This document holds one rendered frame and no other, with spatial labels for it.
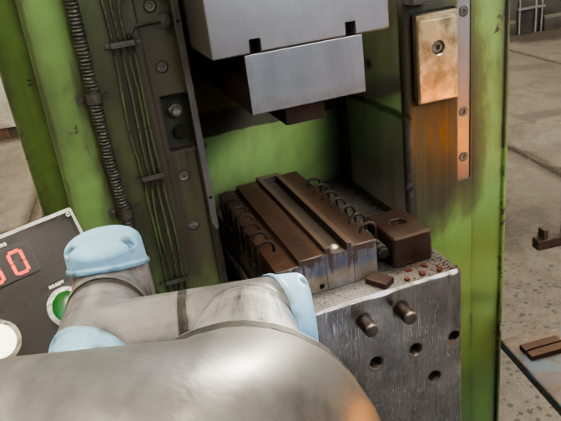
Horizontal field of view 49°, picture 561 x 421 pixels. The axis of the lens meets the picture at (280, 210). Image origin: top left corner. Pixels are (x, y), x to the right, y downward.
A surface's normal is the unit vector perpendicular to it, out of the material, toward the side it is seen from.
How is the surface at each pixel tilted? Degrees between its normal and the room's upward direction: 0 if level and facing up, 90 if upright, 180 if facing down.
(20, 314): 60
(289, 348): 36
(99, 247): 1
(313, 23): 90
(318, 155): 90
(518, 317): 0
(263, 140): 90
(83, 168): 90
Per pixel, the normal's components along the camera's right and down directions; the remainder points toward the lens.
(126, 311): -0.11, -0.80
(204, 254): 0.33, 0.36
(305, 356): 0.45, -0.89
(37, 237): 0.54, -0.26
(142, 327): -0.02, -0.44
